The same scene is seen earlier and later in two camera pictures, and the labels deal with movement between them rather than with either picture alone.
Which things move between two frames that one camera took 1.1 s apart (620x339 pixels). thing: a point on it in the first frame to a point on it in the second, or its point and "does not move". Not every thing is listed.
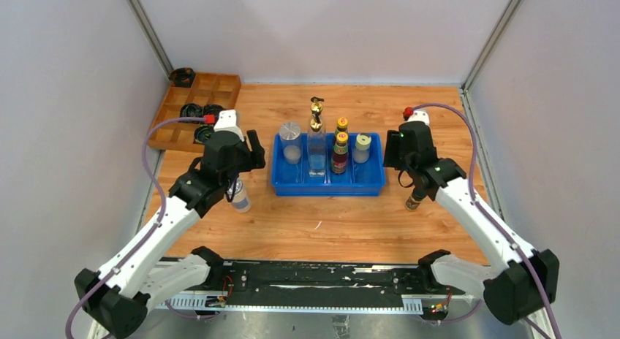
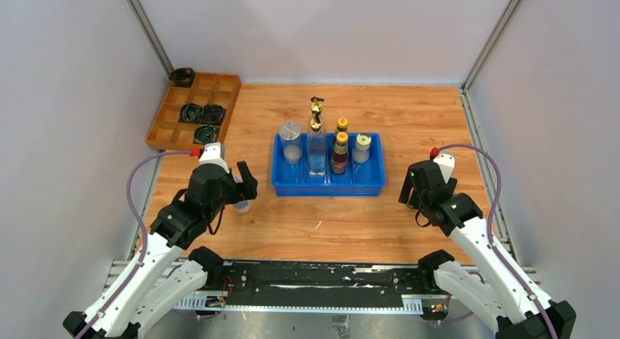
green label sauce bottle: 339,158 does not move
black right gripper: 393,145 to 408,185
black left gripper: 256,154 to 249,182
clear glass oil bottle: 316,141 does not move
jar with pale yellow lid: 362,149 does not move
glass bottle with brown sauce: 316,108 does not move
